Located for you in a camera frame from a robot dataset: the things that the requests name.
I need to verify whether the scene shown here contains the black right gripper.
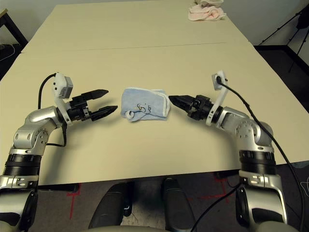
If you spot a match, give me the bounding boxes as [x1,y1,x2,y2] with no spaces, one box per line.
[168,94,215,121]

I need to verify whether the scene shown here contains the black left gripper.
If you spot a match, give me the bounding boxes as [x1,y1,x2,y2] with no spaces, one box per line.
[65,89,119,122]

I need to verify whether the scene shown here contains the light blue towel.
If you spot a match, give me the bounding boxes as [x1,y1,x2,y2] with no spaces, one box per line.
[119,87,170,123]

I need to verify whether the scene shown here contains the pink towel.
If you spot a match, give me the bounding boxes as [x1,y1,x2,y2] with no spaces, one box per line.
[188,4,227,22]

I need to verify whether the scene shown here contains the red tape cross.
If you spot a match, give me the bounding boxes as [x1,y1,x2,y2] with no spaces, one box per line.
[200,174,233,204]
[67,185,82,220]

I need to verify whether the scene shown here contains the black robot left leg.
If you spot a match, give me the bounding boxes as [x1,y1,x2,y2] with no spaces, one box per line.
[87,183,129,231]

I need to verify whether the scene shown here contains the black robot leg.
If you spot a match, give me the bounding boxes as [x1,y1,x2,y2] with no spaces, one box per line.
[161,178,197,232]
[87,183,129,231]

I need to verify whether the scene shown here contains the black robot right leg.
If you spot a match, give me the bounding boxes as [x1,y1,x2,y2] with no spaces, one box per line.
[161,178,197,232]

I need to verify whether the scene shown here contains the black framed side table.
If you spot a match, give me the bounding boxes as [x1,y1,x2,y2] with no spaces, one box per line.
[0,8,28,48]

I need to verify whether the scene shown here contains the black tripod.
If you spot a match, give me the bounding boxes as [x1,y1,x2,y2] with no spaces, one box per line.
[258,4,309,73]

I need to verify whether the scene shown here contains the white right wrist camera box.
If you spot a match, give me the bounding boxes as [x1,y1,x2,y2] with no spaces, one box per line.
[205,70,229,127]

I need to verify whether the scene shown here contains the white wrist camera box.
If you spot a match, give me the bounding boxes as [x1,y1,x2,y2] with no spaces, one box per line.
[205,70,229,127]
[51,72,74,125]

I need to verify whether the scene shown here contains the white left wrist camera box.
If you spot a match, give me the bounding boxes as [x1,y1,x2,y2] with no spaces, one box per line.
[51,72,74,125]

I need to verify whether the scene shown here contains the black left wrist camera cable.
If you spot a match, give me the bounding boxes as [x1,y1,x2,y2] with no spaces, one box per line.
[38,73,69,148]

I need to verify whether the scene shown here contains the thin white cable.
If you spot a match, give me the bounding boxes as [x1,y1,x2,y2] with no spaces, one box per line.
[0,43,15,61]
[299,175,309,193]

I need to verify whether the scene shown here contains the thick black floor cable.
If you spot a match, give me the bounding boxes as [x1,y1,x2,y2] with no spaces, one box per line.
[190,183,242,232]

